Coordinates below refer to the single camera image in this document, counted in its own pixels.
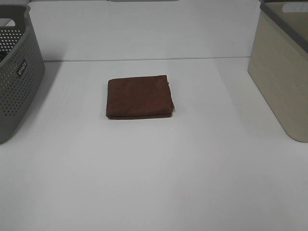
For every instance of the grey perforated plastic basket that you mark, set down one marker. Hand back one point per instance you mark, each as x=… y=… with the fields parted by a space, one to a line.
x=21 y=68

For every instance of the beige plastic basket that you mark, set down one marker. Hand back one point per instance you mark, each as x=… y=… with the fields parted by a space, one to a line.
x=278 y=63

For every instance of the brown towel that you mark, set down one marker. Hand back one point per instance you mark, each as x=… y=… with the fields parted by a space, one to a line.
x=139 y=98

